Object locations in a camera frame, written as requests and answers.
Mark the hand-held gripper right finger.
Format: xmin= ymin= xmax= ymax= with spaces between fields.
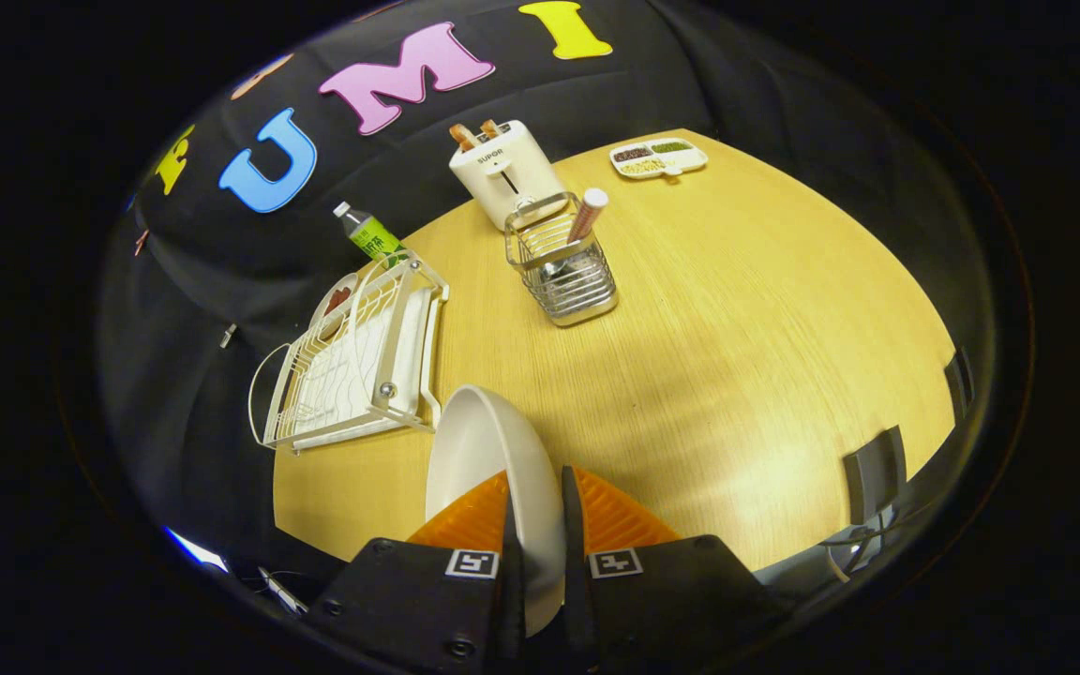
xmin=557 ymin=465 xmax=790 ymax=674

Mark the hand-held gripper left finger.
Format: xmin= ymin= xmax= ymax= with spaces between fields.
xmin=304 ymin=471 xmax=528 ymax=671

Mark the white plate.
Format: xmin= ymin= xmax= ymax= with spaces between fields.
xmin=425 ymin=384 xmax=567 ymax=638

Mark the white wire dish rack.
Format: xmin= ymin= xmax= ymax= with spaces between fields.
xmin=247 ymin=251 xmax=452 ymax=456

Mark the metal wire basket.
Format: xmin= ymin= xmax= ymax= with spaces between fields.
xmin=503 ymin=191 xmax=620 ymax=327

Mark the metal spoon with pink handle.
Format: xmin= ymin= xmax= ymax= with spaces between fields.
xmin=543 ymin=187 xmax=609 ymax=279

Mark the pink dish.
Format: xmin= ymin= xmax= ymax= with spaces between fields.
xmin=307 ymin=271 xmax=361 ymax=331

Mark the dark grey chair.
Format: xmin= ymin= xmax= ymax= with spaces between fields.
xmin=843 ymin=426 xmax=908 ymax=526
xmin=944 ymin=350 xmax=974 ymax=423

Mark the green label drink bottle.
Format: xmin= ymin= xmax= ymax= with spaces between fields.
xmin=332 ymin=201 xmax=410 ymax=269

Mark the cream toaster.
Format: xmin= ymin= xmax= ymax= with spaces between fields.
xmin=448 ymin=119 xmax=567 ymax=233

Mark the white divided bean tray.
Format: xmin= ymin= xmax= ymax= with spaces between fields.
xmin=609 ymin=138 xmax=709 ymax=181

